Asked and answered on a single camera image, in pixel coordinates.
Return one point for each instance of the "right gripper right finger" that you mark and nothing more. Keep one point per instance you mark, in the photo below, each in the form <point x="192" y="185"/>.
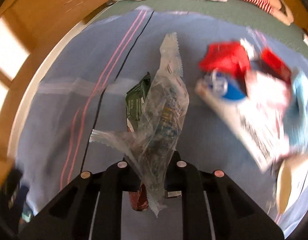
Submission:
<point x="215" y="207"/>

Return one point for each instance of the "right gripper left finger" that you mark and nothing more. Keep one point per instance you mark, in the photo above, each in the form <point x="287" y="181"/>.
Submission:
<point x="89" y="207"/>

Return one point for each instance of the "blue white paper box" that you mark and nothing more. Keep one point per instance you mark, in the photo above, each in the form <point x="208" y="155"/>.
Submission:
<point x="257" y="125"/>

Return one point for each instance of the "clear plastic wrapper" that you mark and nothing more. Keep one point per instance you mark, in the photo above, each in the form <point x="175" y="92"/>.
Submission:
<point x="150" y="148"/>

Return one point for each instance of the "light blue cloth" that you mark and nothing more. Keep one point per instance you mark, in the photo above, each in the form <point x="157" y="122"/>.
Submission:
<point x="295" y="120"/>

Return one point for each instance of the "dark green snack packet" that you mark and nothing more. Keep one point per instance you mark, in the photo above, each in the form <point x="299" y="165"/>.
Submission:
<point x="134" y="102"/>

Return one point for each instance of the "red plastic wrapper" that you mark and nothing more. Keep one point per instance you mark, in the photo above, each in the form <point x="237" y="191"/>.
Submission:
<point x="226" y="57"/>

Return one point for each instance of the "red cigarette box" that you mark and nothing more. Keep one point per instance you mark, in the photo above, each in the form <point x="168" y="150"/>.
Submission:
<point x="276" y="64"/>

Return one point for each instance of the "blue striped bed sheet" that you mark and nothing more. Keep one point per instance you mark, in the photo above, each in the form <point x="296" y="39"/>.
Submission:
<point x="85" y="89"/>

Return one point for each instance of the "green mattress pad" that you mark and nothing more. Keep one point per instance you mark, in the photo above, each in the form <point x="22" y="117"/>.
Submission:
<point x="233" y="11"/>

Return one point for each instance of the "wooden bunk bed frame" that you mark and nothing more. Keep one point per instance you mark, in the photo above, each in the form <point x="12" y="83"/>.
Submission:
<point x="38" y="25"/>

